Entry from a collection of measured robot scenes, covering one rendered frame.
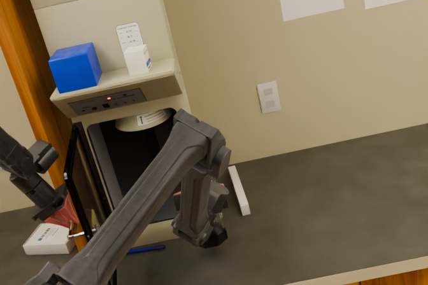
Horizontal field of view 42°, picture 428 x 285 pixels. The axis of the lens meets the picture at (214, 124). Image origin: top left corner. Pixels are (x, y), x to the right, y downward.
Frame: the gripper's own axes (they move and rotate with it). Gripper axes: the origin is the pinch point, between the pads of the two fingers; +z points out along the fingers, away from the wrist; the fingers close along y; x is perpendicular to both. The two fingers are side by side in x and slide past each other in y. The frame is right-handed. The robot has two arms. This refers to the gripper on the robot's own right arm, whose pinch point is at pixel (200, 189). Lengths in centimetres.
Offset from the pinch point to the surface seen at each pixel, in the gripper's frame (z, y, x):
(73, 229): -15.2, 32.0, -4.1
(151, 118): 11.9, 9.4, -19.4
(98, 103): 2.0, 20.8, -29.8
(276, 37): 51, -34, -26
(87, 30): 7, 19, -48
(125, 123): 12.7, 17.1, -19.3
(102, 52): 7.7, 17.1, -41.6
